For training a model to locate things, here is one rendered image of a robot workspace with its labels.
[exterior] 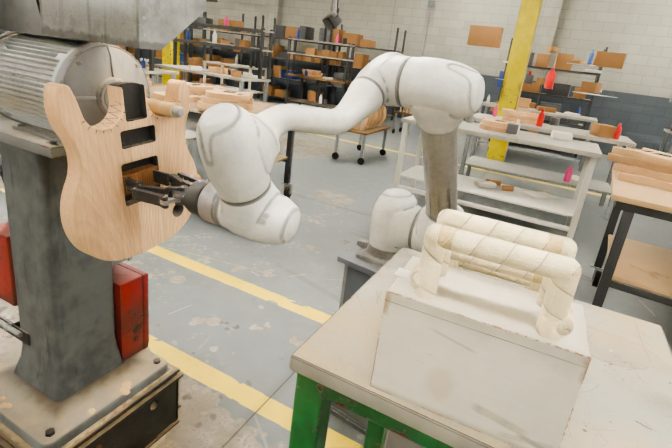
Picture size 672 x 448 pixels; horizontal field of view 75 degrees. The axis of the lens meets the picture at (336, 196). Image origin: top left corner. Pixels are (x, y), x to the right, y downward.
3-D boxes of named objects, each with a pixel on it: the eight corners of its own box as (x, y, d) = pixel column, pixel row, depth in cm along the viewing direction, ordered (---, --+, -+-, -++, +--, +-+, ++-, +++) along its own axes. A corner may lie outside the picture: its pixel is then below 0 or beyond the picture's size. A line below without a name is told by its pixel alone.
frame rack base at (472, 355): (368, 388, 69) (385, 291, 64) (395, 338, 83) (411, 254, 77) (556, 464, 60) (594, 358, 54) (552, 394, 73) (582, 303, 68)
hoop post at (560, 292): (534, 335, 58) (554, 271, 55) (534, 323, 61) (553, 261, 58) (561, 343, 57) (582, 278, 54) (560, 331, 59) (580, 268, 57)
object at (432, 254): (411, 295, 64) (422, 235, 61) (416, 285, 67) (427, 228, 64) (432, 301, 63) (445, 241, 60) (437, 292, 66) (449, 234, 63)
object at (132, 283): (76, 336, 164) (70, 247, 153) (107, 321, 175) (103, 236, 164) (122, 363, 154) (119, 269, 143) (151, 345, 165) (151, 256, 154)
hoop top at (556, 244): (433, 228, 68) (437, 209, 67) (438, 222, 72) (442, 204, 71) (574, 265, 61) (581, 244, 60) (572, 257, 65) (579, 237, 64)
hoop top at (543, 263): (420, 245, 61) (424, 224, 60) (425, 238, 64) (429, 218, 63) (578, 290, 54) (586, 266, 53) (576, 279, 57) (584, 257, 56)
